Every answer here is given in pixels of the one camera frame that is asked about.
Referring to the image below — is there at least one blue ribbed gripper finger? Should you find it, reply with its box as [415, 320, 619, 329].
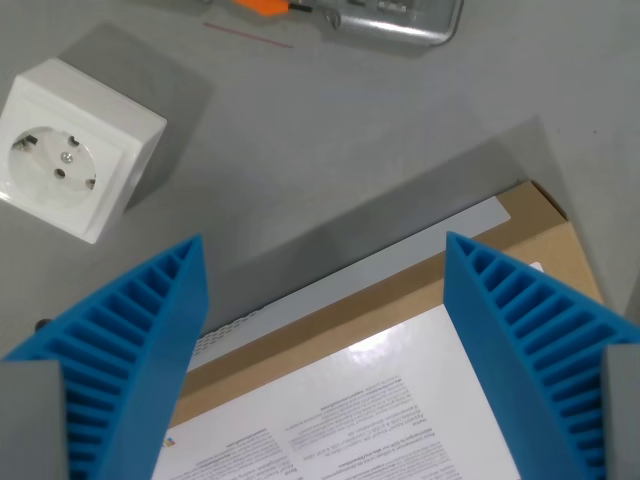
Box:
[0, 232, 209, 480]
[443, 231, 640, 480]

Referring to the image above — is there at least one thin red wire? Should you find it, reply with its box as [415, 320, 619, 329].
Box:
[202, 21, 295, 50]

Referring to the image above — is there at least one orange plastic part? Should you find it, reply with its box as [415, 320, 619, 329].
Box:
[234, 0, 291, 18]

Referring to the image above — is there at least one white wall socket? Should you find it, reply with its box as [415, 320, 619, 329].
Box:
[0, 57, 168, 246]

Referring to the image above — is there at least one brown cardboard box with label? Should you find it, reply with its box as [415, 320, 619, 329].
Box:
[149, 180, 606, 480]

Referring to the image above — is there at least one grey metal device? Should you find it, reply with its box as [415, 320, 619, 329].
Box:
[319, 0, 465, 49]

